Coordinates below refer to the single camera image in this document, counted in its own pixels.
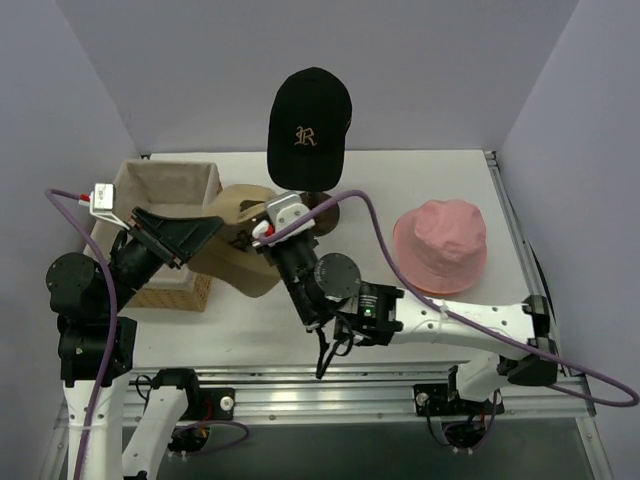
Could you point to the wicker basket with liner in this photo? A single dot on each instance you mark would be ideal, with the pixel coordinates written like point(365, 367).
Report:
point(174, 189)

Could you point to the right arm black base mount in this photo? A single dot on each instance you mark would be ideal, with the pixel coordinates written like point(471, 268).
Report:
point(443, 400)

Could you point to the orange cap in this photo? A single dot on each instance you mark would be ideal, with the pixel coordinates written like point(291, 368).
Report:
point(442, 288)

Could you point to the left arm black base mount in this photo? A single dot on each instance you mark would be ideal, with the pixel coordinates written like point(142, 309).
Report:
point(213, 403)

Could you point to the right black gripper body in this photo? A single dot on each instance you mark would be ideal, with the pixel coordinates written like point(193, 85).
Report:
point(288, 240)

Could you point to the beige cap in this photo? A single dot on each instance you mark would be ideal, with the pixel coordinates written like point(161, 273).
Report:
point(229, 255)

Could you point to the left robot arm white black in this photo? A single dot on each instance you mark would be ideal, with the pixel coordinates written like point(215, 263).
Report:
point(96, 346)

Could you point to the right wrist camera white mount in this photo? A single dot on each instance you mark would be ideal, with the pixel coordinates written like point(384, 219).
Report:
point(280, 220)

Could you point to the dark wooden mannequin stand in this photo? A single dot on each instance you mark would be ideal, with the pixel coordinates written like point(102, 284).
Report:
point(326, 221)

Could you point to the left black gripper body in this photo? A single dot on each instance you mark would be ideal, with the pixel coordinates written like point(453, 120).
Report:
point(160, 247)

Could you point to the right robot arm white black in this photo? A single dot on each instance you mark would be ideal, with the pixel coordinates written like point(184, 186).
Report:
point(513, 340)

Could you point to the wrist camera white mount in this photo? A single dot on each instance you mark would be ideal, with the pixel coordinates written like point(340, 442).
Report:
point(101, 204)
point(280, 220)

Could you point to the pink cap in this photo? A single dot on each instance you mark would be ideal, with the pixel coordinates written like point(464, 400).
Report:
point(441, 241)

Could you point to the aluminium rail frame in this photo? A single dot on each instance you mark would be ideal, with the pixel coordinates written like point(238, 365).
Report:
point(259, 346)

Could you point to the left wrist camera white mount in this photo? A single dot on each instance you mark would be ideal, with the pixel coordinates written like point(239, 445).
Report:
point(101, 204)

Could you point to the black baseball cap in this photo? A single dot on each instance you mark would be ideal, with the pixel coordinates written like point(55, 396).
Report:
point(308, 124)

